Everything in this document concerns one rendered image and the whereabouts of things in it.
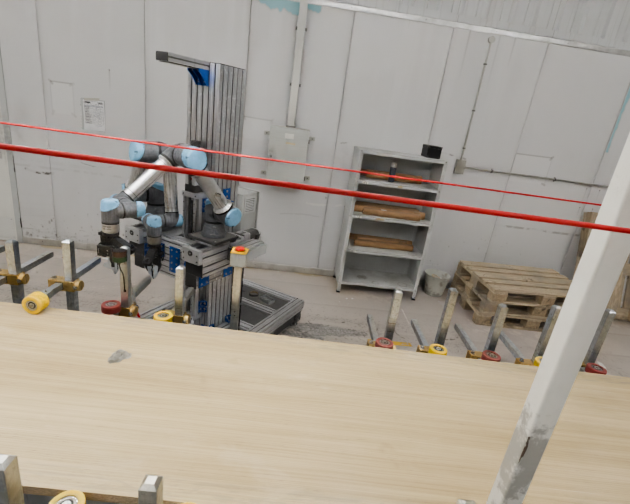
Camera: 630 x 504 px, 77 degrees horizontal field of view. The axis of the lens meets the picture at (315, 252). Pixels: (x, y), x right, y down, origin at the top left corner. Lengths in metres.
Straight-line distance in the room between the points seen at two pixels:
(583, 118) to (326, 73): 2.83
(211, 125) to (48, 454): 1.90
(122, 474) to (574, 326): 1.11
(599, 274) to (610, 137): 4.74
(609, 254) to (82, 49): 4.65
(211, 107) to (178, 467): 1.99
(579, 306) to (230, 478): 0.93
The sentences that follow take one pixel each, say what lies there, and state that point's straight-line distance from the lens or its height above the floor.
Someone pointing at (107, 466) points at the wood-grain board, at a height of 0.90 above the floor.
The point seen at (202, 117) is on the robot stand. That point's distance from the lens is 2.68.
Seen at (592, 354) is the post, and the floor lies 0.92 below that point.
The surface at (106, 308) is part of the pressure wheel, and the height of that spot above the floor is 0.90.
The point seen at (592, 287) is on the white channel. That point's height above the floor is 1.61.
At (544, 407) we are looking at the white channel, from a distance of 0.99.
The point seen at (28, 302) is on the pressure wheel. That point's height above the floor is 0.95.
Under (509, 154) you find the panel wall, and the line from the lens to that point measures 4.98.
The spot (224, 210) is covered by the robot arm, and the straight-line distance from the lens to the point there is 2.29.
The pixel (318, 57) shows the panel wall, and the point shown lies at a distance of 4.41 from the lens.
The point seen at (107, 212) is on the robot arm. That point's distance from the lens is 2.01.
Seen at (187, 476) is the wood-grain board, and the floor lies 0.90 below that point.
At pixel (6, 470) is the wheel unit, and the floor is 1.14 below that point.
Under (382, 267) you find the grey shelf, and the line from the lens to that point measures 4.82.
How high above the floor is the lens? 1.84
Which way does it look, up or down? 20 degrees down
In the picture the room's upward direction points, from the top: 8 degrees clockwise
